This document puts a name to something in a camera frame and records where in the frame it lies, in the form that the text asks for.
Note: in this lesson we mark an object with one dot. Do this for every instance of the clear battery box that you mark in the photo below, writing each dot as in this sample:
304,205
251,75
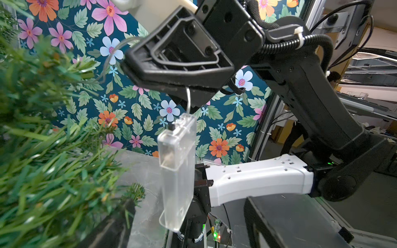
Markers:
176,147

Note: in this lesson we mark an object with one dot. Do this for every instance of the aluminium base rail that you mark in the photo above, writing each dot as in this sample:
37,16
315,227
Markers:
237,236

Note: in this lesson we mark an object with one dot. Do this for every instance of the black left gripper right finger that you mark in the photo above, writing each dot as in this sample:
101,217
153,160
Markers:
291,221

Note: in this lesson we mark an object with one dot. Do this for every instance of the dark green tree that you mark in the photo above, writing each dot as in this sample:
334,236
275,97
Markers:
58,176

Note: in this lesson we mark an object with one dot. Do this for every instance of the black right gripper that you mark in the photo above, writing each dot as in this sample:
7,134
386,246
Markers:
183,54

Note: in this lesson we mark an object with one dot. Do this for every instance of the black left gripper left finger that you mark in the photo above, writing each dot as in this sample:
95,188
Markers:
114,230

